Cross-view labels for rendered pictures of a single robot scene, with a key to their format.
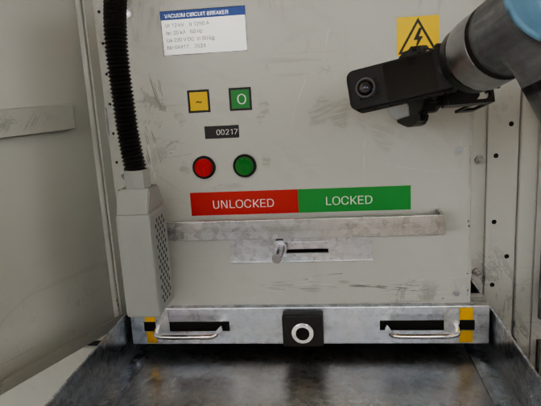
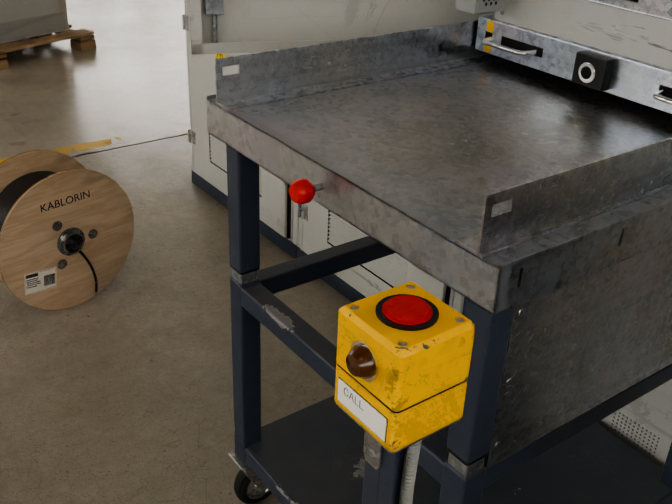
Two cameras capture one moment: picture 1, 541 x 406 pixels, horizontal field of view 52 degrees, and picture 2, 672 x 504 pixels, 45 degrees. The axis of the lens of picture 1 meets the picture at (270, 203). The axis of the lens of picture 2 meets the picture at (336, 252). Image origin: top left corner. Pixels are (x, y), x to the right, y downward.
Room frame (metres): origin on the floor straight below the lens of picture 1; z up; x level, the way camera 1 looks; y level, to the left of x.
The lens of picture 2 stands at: (-0.40, -0.67, 1.25)
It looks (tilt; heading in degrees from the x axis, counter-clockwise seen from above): 29 degrees down; 46
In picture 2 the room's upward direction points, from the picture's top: 3 degrees clockwise
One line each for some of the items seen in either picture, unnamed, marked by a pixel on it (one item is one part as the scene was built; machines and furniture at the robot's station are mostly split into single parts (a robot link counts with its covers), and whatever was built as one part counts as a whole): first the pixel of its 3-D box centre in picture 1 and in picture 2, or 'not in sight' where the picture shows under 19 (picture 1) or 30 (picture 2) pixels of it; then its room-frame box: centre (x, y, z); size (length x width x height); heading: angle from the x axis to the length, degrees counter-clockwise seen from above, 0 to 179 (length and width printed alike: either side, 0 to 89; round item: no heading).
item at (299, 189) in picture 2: not in sight; (307, 189); (0.22, 0.03, 0.82); 0.04 x 0.03 x 0.03; 173
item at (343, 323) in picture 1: (304, 318); (606, 68); (0.80, -0.04, 0.90); 0.54 x 0.05 x 0.06; 83
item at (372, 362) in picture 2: not in sight; (357, 363); (-0.03, -0.32, 0.87); 0.03 x 0.01 x 0.03; 83
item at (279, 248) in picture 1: (278, 246); not in sight; (0.77, -0.01, 1.02); 0.06 x 0.02 x 0.04; 173
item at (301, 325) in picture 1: (303, 329); (591, 70); (0.76, -0.04, 0.90); 0.06 x 0.03 x 0.05; 83
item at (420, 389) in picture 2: not in sight; (401, 363); (0.01, -0.33, 0.85); 0.08 x 0.08 x 0.10; 83
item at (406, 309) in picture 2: not in sight; (406, 315); (0.01, -0.33, 0.90); 0.04 x 0.04 x 0.02
